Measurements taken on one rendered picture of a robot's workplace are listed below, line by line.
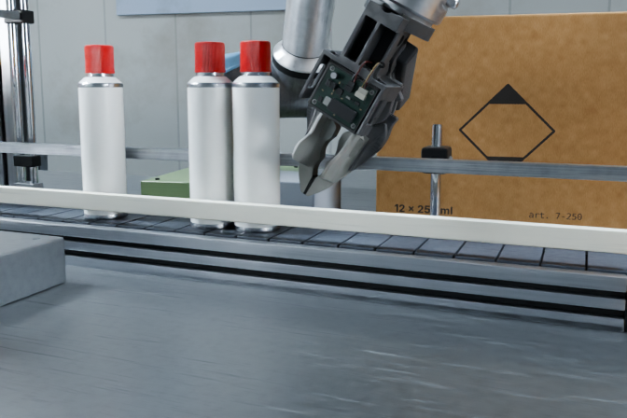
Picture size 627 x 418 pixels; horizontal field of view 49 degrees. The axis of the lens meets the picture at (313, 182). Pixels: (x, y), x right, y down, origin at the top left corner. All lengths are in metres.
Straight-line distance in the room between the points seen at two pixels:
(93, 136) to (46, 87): 3.12
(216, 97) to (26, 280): 0.27
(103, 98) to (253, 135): 0.20
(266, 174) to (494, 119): 0.29
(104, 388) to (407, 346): 0.23
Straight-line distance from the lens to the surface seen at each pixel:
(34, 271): 0.74
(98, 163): 0.84
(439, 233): 0.65
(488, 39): 0.85
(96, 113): 0.83
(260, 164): 0.73
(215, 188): 0.76
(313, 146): 0.71
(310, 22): 1.21
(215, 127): 0.75
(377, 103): 0.63
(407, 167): 0.72
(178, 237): 0.75
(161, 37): 3.58
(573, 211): 0.86
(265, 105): 0.72
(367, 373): 0.52
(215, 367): 0.53
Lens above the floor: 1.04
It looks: 8 degrees down
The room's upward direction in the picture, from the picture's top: straight up
